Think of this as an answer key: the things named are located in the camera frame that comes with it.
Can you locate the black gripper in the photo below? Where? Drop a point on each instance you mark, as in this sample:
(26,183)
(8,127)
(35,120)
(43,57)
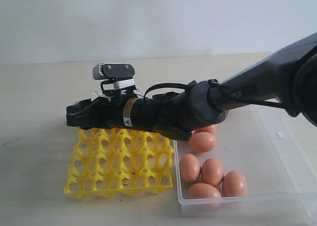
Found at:
(130,113)

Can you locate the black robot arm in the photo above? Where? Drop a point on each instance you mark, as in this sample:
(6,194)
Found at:
(287,79)

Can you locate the yellow plastic egg tray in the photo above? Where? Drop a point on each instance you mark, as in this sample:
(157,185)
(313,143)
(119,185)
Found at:
(106,162)

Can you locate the clear plastic bin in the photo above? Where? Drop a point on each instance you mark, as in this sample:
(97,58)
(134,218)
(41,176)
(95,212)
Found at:
(281,182)

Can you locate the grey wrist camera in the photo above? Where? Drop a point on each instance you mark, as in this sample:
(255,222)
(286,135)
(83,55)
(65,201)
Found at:
(103,71)

